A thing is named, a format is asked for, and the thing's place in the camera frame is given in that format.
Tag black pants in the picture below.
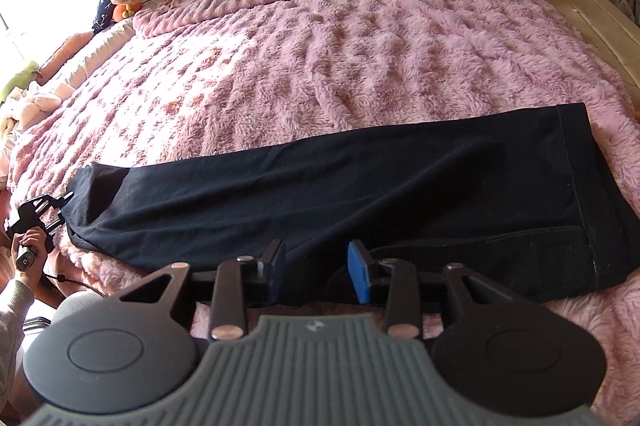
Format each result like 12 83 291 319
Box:
63 104 639 305

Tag grey sleeve left forearm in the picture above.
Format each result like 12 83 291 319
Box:
0 279 35 408

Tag person's left hand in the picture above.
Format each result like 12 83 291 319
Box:
1 227 48 293

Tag green plush toy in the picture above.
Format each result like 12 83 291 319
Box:
0 62 39 102

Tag navy patterned cushion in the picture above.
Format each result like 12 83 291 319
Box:
92 0 116 34

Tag orange plush toy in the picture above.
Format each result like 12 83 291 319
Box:
112 1 142 22

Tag pink fluffy blanket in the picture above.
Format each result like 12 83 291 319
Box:
0 0 640 426

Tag cream bed frame edge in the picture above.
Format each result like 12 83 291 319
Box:
546 0 640 119

